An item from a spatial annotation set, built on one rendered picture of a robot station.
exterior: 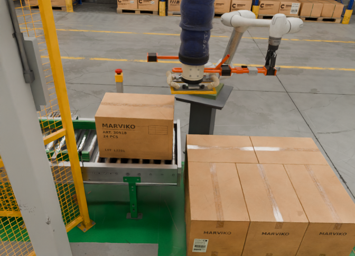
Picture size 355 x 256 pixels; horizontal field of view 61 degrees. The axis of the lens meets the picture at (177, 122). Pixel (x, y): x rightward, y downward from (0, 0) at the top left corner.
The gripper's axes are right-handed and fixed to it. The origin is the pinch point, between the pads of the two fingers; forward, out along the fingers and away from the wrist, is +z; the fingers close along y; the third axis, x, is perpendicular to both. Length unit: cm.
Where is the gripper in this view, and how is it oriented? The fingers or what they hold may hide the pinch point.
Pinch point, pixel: (268, 69)
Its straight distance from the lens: 248.2
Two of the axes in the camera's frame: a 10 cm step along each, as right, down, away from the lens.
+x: 10.0, -0.1, 0.8
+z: -0.4, 8.4, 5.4
